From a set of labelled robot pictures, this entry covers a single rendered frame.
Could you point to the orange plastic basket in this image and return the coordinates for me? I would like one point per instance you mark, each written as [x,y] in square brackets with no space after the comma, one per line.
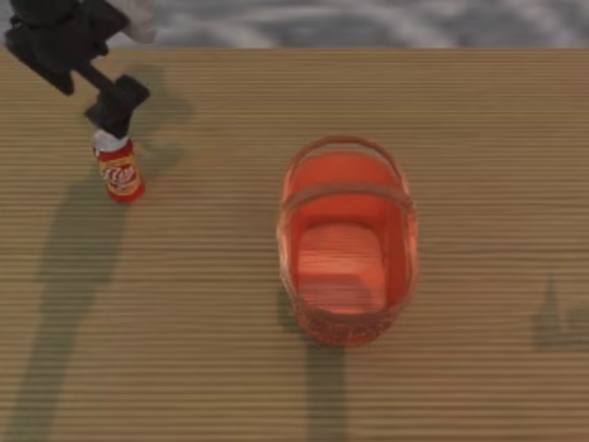
[349,317]

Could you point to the red soda can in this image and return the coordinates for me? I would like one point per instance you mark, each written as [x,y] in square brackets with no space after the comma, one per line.
[120,175]

